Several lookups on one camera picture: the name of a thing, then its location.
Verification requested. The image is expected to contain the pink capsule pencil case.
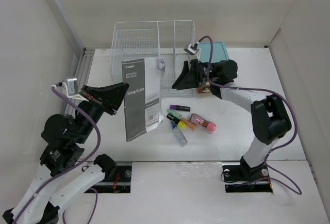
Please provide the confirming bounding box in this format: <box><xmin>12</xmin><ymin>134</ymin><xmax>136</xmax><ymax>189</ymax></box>
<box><xmin>190</xmin><ymin>114</ymin><xmax>217</xmax><ymax>133</ymax></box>

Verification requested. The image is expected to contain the white wire desk organizer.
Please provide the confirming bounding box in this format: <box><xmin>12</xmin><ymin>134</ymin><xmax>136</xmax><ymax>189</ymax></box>
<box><xmin>109</xmin><ymin>20</ymin><xmax>195</xmax><ymax>98</ymax></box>

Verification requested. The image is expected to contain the teal wooden drawer box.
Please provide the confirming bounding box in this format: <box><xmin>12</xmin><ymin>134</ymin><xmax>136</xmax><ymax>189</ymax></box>
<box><xmin>196</xmin><ymin>41</ymin><xmax>235</xmax><ymax>94</ymax></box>

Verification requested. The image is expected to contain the clear blue-cap bottle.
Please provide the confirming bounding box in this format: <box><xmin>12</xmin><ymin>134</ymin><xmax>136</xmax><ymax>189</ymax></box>
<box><xmin>170</xmin><ymin>121</ymin><xmax>188</xmax><ymax>147</ymax></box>

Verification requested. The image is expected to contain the grey setup guide booklet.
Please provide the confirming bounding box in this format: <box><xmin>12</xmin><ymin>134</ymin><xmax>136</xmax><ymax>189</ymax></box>
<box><xmin>122</xmin><ymin>59</ymin><xmax>146</xmax><ymax>142</ymax></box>

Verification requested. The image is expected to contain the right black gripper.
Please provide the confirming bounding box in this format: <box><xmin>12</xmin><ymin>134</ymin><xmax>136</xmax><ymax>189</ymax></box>
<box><xmin>172</xmin><ymin>59</ymin><xmax>219</xmax><ymax>90</ymax></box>

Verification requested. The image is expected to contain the green highlighter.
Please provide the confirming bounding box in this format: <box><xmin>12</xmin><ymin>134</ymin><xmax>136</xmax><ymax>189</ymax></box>
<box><xmin>167</xmin><ymin>109</ymin><xmax>182</xmax><ymax>120</ymax></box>

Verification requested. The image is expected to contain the purple highlighter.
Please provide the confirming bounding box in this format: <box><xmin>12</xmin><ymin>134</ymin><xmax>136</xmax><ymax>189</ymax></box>
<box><xmin>170</xmin><ymin>105</ymin><xmax>191</xmax><ymax>112</ymax></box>

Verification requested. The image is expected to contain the aluminium rail frame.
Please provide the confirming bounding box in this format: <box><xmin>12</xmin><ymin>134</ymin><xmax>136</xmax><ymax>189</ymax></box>
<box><xmin>60</xmin><ymin>47</ymin><xmax>95</xmax><ymax>117</ymax></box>

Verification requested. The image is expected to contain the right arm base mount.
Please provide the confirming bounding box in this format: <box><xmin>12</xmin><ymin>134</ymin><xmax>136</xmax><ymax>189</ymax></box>
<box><xmin>221</xmin><ymin>162</ymin><xmax>273</xmax><ymax>193</ymax></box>

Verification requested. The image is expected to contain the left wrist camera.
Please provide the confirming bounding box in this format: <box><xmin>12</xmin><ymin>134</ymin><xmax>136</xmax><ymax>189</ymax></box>
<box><xmin>62</xmin><ymin>77</ymin><xmax>79</xmax><ymax>99</ymax></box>

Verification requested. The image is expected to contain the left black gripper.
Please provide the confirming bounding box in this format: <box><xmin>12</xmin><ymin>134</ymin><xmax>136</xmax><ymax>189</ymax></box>
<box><xmin>75</xmin><ymin>82</ymin><xmax>130</xmax><ymax>142</ymax></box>

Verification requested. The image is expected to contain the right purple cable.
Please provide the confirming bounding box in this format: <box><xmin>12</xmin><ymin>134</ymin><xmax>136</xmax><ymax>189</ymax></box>
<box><xmin>195</xmin><ymin>35</ymin><xmax>303</xmax><ymax>195</ymax></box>

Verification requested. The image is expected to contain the yellow highlighter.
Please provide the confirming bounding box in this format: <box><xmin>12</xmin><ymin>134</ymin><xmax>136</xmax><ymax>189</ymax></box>
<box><xmin>167</xmin><ymin>114</ymin><xmax>186</xmax><ymax>128</ymax></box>

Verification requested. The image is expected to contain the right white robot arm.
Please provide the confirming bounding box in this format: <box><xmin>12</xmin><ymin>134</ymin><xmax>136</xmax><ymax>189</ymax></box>
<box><xmin>172</xmin><ymin>59</ymin><xmax>292</xmax><ymax>182</ymax></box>

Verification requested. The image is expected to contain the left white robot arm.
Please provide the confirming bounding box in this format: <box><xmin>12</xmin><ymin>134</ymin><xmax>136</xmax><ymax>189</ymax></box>
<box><xmin>3</xmin><ymin>82</ymin><xmax>129</xmax><ymax>223</ymax></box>

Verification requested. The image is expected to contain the orange highlighter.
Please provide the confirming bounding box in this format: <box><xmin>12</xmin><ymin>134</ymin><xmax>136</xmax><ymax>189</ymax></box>
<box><xmin>181</xmin><ymin>118</ymin><xmax>196</xmax><ymax>130</ymax></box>

